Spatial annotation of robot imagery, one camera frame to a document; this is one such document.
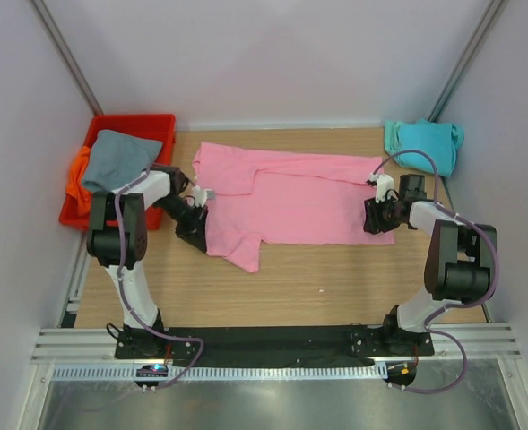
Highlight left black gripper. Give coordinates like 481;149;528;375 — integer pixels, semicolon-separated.
155;196;208;253

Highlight pink t shirt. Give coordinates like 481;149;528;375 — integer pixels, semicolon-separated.
193;142;394;272

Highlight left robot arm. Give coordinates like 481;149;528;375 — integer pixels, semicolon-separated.
87;164;214;359

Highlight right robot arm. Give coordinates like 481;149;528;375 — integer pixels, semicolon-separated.
364;174;497;355

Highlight teal folded t shirt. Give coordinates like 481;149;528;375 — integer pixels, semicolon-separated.
384;119;464;177

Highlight grey t shirt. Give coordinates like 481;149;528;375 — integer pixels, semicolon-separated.
82;130;162;193

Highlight red plastic bin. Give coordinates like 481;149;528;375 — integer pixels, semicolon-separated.
58;114;176;231

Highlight orange t shirt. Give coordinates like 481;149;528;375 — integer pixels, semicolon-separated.
65;146;91;217

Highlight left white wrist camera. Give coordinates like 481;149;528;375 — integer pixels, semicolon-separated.
192;185;216;207

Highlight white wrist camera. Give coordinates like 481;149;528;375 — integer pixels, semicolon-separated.
367;174;394;203
192;185;216;207

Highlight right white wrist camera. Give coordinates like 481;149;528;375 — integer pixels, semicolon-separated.
367;174;394;203

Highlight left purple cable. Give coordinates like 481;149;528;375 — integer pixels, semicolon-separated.
114;164;205;389

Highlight purple cable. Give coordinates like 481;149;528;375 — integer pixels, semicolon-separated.
368;149;501;394
114;164;205;389

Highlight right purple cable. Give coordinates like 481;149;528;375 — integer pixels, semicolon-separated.
368;149;501;394

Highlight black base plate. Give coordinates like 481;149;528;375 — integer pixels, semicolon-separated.
115;323;434;367

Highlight slotted cable duct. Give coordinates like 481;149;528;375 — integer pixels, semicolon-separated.
52;362;387;383

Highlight right corner metal post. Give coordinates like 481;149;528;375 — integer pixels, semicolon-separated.
428;0;509;123

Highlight corner metal post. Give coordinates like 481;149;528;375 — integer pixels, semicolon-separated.
428;0;509;123
29;0;103;116

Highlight left corner metal post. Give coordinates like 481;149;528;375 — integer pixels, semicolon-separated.
29;0;103;116

